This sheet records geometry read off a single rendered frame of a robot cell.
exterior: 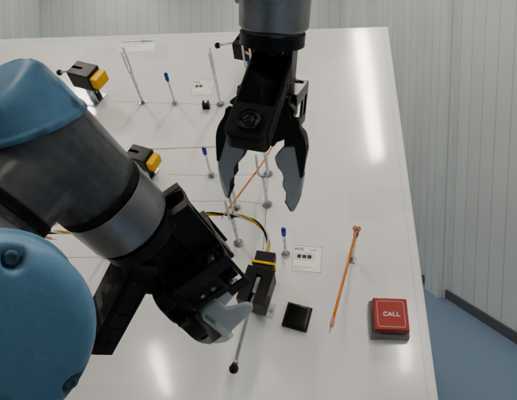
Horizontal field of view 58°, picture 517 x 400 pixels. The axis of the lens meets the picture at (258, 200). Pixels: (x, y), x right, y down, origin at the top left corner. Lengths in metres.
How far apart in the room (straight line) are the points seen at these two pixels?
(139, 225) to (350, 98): 0.74
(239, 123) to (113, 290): 0.19
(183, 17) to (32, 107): 9.33
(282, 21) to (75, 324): 0.37
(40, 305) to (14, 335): 0.01
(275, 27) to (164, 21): 9.17
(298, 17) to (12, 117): 0.29
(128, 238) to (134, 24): 9.38
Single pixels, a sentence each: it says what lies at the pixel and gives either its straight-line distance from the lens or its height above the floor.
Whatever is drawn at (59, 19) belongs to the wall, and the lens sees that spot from 10.09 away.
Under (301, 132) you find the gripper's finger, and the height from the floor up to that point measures 1.36.
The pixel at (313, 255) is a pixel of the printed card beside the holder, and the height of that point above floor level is 1.17.
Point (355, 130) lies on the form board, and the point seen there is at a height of 1.39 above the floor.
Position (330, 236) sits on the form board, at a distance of 0.82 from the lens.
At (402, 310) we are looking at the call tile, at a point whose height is 1.11.
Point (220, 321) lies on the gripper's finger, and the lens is 0.51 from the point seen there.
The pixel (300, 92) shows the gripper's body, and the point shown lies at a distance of 0.55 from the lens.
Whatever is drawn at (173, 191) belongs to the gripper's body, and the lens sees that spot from 0.42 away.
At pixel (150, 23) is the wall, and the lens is 9.67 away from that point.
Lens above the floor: 1.34
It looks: 5 degrees down
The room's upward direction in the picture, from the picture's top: straight up
